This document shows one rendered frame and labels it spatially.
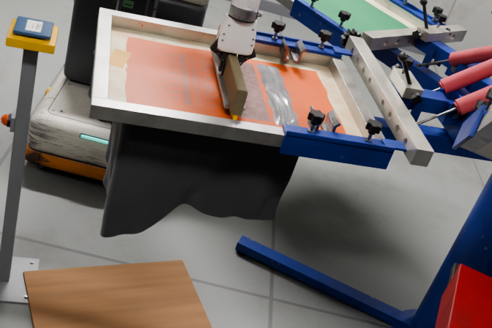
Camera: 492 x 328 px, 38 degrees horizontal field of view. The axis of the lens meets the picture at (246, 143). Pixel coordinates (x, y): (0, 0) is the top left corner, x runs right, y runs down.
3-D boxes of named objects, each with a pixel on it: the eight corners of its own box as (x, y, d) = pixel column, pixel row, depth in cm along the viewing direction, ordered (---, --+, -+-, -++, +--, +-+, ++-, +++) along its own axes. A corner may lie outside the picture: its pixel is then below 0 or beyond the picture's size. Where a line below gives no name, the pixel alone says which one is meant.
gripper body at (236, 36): (258, 12, 197) (248, 49, 202) (222, 5, 194) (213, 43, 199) (263, 21, 191) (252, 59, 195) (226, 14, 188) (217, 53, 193)
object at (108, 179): (97, 240, 199) (124, 110, 177) (102, 150, 236) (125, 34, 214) (108, 241, 200) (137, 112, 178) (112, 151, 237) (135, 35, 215)
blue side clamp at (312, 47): (249, 56, 227) (255, 36, 224) (247, 49, 231) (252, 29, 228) (336, 72, 235) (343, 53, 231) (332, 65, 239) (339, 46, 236)
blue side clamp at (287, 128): (279, 154, 181) (287, 130, 178) (276, 143, 186) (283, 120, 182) (386, 170, 189) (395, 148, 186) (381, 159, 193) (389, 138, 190)
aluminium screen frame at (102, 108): (88, 118, 170) (91, 104, 168) (97, 18, 218) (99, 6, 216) (387, 164, 190) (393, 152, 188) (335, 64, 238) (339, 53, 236)
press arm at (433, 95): (391, 106, 211) (397, 92, 209) (385, 97, 216) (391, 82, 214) (443, 116, 216) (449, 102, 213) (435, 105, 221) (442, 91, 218)
